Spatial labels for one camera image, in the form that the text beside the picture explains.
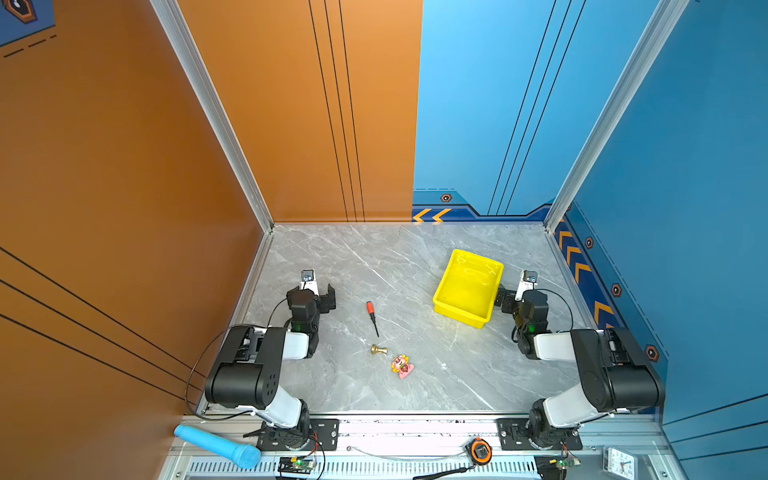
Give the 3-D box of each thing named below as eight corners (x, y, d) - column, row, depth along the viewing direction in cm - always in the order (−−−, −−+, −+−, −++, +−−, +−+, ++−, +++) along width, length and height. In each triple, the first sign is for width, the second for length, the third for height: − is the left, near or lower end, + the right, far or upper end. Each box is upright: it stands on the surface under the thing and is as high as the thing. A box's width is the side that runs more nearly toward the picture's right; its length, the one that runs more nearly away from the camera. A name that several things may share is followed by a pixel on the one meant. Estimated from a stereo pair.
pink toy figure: (389, 368, 86) (389, 363, 83) (401, 355, 88) (401, 350, 86) (404, 381, 84) (405, 377, 81) (415, 367, 86) (416, 363, 83)
